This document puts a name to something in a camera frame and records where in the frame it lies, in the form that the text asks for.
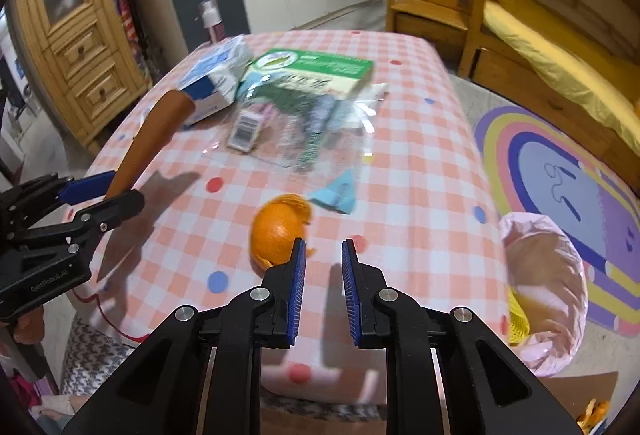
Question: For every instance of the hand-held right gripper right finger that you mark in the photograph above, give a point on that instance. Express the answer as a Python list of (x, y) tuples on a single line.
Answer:
[(350, 295)]

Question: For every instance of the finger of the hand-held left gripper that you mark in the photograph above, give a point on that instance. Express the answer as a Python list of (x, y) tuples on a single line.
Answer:
[(87, 187), (120, 207)]

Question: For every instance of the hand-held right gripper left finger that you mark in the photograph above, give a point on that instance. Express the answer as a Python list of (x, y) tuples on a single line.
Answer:
[(297, 295)]

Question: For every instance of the orange cloth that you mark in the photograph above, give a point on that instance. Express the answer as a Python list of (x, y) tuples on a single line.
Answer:
[(155, 135)]

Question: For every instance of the pink-lined trash bin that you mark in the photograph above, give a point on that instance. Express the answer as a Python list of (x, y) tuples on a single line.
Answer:
[(570, 265)]

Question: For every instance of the person's left hand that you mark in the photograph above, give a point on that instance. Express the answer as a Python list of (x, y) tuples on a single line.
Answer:
[(25, 330)]

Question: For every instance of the houndstooth cushion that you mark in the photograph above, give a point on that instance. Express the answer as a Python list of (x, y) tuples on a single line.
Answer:
[(90, 355)]

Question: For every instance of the blue paper scrap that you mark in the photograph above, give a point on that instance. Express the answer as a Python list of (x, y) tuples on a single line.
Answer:
[(335, 195)]

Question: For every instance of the pink checked tablecloth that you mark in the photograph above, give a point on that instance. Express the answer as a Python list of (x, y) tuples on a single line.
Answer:
[(425, 215)]

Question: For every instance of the wooden cabinet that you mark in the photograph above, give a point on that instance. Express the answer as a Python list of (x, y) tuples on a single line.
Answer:
[(85, 50)]

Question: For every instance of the small white barcode box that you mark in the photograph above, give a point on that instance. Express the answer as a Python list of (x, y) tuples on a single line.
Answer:
[(245, 130)]

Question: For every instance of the white tissue pack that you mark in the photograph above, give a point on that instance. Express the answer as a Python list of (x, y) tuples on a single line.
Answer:
[(210, 80)]

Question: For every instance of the clear plastic bag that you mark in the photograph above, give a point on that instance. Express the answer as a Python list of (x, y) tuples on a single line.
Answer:
[(300, 130)]

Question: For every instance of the red striped roll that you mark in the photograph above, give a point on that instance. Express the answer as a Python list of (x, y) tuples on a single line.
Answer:
[(127, 15)]

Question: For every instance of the pink spray bottle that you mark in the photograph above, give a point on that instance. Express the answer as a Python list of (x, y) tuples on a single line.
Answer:
[(212, 22)]

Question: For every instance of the green white box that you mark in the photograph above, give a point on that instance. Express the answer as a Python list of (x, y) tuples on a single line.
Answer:
[(325, 70)]

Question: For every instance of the rainbow oval rug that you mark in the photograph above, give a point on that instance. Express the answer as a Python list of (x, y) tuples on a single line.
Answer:
[(550, 155)]

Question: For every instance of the cardboard box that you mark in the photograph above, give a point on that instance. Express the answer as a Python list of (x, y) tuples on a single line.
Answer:
[(575, 392)]

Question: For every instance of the wooden bunk bed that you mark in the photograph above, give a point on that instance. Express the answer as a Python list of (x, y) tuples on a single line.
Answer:
[(525, 90)]

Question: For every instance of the orange peel pieces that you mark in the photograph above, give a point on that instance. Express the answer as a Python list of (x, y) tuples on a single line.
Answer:
[(592, 415)]

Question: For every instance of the yellow bed sheet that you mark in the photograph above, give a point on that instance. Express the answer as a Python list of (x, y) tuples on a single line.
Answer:
[(550, 55)]

